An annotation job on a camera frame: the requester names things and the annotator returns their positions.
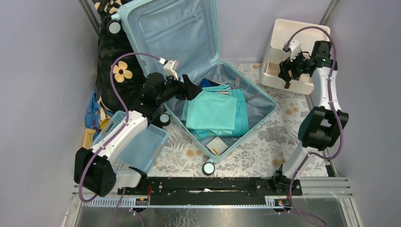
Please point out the dark blue flat item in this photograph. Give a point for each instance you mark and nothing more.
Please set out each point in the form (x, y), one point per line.
(208, 83)

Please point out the teal folded cloth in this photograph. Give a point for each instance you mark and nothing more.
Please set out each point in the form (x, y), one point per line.
(241, 120)
(210, 111)

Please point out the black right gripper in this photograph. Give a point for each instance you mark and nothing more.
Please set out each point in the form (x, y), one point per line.
(286, 65)

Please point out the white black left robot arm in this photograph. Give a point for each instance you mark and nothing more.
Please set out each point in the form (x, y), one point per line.
(93, 170)

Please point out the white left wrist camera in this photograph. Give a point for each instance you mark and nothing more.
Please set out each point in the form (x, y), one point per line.
(170, 67)

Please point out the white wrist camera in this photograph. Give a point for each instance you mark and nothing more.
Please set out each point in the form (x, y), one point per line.
(293, 47)
(170, 67)

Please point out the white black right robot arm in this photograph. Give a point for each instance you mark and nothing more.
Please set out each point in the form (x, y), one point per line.
(324, 124)

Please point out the black floral plush blanket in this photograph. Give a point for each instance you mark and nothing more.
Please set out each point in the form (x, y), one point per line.
(127, 73)

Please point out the light blue perforated plastic basket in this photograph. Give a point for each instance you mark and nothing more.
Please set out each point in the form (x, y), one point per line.
(143, 150)

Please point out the floral patterned floor mat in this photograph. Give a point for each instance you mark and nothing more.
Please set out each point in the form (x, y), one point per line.
(258, 156)

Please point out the blue yellow cloth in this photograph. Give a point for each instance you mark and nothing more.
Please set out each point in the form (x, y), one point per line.
(95, 120)

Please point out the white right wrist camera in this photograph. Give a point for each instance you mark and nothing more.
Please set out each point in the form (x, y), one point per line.
(293, 47)

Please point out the teal folded cloth bottom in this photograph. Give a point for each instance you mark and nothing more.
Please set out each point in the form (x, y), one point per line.
(241, 120)

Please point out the teal folded cloth top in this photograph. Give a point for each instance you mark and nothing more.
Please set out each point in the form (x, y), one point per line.
(210, 111)

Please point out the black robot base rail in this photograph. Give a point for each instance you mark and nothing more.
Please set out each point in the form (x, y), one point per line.
(215, 191)

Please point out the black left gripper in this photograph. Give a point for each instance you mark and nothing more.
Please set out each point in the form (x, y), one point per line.
(182, 88)

